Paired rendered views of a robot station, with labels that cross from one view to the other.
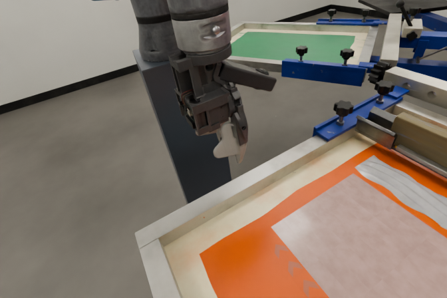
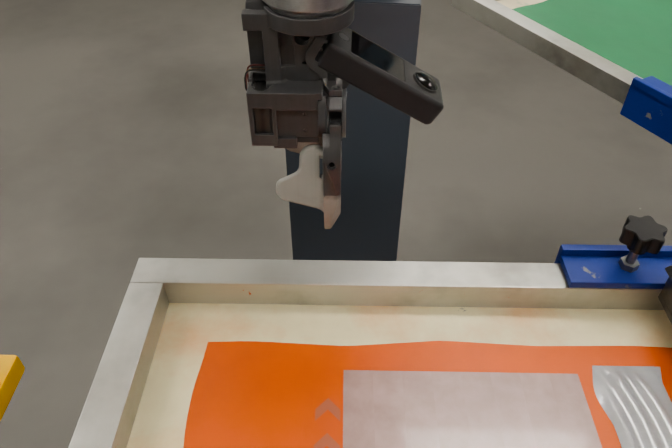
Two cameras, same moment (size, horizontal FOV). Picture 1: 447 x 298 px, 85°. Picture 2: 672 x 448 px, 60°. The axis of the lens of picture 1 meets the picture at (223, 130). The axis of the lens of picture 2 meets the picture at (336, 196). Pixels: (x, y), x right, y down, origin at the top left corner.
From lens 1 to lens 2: 0.22 m
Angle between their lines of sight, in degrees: 20
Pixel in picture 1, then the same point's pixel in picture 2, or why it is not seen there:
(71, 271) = (98, 297)
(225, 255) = (243, 366)
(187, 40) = not seen: outside the picture
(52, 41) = not seen: outside the picture
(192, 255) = (197, 338)
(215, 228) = (258, 320)
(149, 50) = not seen: outside the picture
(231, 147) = (311, 191)
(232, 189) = (320, 275)
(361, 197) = (548, 422)
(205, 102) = (272, 94)
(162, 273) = (134, 331)
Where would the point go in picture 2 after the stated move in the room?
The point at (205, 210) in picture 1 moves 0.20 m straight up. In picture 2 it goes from (254, 282) to (234, 132)
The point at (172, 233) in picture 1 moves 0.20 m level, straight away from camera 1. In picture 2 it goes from (188, 289) to (214, 177)
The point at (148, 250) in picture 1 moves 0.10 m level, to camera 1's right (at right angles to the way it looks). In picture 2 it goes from (138, 291) to (215, 323)
